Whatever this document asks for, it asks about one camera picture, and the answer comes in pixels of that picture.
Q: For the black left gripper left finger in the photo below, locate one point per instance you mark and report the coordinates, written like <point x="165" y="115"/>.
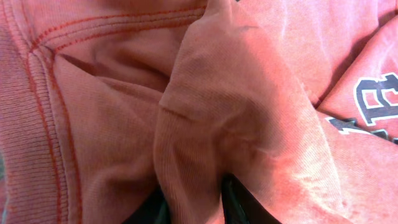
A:
<point x="154" y="210"/>

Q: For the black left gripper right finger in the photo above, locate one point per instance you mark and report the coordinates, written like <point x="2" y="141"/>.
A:
<point x="240" y="206"/>

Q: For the orange printed t-shirt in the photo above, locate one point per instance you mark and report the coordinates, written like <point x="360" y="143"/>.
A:
<point x="104" y="101"/>

